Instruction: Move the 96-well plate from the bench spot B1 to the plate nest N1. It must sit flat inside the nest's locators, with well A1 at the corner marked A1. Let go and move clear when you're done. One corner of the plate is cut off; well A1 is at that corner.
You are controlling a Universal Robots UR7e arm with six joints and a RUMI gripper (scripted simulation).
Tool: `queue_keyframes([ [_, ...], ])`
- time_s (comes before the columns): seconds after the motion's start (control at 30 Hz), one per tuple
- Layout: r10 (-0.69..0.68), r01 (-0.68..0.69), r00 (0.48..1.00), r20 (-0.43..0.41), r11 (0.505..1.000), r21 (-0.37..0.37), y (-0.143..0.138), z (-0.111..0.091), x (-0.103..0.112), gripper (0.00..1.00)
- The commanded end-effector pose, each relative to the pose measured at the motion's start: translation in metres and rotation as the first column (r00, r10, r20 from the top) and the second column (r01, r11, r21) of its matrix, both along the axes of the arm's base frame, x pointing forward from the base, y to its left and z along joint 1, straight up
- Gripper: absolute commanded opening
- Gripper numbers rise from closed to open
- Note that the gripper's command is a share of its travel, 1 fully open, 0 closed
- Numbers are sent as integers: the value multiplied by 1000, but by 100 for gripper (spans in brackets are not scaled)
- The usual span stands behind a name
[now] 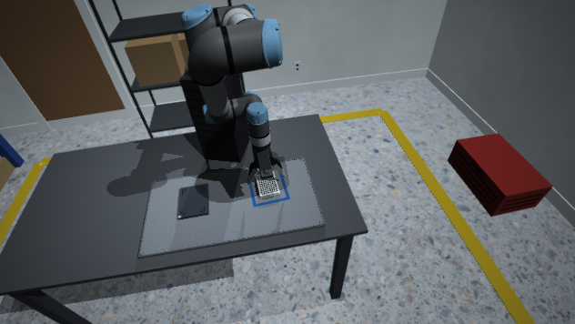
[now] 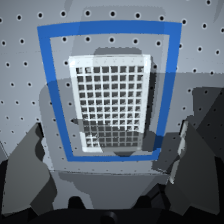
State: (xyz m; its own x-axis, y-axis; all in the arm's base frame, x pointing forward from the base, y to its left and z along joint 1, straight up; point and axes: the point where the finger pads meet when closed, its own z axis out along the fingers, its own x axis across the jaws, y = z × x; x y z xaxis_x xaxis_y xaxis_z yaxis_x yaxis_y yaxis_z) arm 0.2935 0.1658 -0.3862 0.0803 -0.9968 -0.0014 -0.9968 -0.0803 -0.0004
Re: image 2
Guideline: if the blue tape rectangle outline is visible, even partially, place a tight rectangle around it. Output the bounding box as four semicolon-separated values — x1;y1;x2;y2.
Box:
37;20;182;162

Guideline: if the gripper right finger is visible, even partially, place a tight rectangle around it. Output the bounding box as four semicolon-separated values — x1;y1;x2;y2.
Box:
165;119;224;224

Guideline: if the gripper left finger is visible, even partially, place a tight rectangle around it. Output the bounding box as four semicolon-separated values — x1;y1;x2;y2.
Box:
0;122;57;224

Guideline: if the white well plate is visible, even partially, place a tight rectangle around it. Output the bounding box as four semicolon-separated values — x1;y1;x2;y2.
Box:
69;54;151;152

